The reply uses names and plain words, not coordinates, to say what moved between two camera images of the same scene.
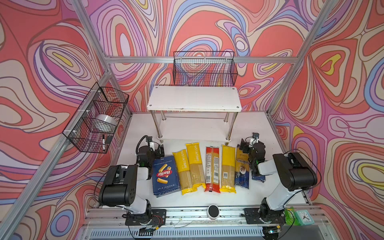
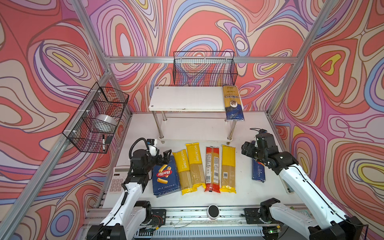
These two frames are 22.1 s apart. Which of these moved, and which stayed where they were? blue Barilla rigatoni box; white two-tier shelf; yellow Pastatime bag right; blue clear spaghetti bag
Moved: blue clear spaghetti bag
Stayed: blue Barilla rigatoni box; yellow Pastatime bag right; white two-tier shelf
